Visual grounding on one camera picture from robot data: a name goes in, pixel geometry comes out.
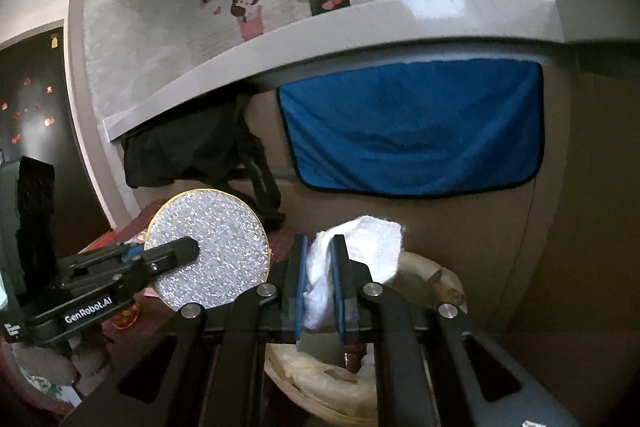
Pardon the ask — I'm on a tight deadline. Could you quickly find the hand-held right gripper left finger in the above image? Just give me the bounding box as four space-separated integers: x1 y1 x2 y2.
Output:
60 234 311 427

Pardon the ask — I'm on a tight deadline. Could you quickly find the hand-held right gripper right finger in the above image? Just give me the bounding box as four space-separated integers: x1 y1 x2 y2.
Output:
330 234 583 427

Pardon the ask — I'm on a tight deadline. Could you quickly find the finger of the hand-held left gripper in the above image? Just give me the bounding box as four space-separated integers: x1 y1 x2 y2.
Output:
60 243 147 275
112 237 201 288

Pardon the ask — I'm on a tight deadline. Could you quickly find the white tissue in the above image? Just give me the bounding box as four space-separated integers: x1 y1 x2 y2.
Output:
302 216 403 330

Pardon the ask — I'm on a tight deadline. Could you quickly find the silver glitter disc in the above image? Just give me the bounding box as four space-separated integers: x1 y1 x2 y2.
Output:
143 189 273 313

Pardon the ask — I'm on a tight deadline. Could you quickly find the white bin with plastic liner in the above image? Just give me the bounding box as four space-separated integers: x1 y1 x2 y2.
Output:
262 252 468 423

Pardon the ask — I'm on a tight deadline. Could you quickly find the red plaid cloth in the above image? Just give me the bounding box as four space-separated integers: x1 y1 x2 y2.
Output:
97 199 301 358

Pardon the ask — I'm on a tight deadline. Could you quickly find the black bag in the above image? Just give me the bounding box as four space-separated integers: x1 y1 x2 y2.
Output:
121 94 286 233

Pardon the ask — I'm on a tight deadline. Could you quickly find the black refrigerator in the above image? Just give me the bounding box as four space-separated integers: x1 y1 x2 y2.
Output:
0 19 113 258

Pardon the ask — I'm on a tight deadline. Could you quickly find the group of red fridge magnets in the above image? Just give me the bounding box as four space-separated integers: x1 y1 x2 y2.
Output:
0 34 61 142

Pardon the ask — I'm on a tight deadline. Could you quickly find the blue towel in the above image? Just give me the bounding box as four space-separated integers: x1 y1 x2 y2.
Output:
276 59 545 198

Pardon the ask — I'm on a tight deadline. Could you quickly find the brown kitchen cabinet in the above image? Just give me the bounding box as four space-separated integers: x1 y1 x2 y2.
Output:
245 42 640 427

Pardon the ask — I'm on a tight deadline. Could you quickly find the grey kitchen counter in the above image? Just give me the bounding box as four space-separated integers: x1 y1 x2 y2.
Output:
102 0 640 142

